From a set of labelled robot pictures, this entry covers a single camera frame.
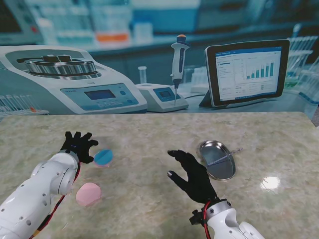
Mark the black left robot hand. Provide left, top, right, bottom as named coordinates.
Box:
left=60, top=131, right=99, bottom=164

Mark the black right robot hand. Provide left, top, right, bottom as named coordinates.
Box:
left=167, top=149, right=217, bottom=205

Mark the blue round filter paper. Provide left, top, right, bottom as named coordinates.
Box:
left=94, top=149, right=114, bottom=166

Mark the pink culture dish lid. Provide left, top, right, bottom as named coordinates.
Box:
left=75, top=182, right=102, bottom=207

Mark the pink culture dish base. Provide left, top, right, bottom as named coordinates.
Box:
left=93, top=148, right=114, bottom=168

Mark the steel kidney tray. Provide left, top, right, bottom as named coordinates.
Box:
left=199, top=140, right=236, bottom=181

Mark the printed laboratory backdrop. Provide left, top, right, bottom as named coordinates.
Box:
left=0, top=0, right=319, bottom=117

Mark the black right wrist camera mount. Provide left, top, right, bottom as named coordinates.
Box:
left=189, top=210, right=204, bottom=227

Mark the red right wrist cable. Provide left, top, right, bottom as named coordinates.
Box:
left=203, top=201, right=212, bottom=239

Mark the red wrist cable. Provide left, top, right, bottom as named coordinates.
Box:
left=203, top=201, right=212, bottom=239
left=32, top=161, right=82, bottom=239

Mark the red left wrist cable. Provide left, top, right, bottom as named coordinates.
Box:
left=32, top=161, right=82, bottom=239

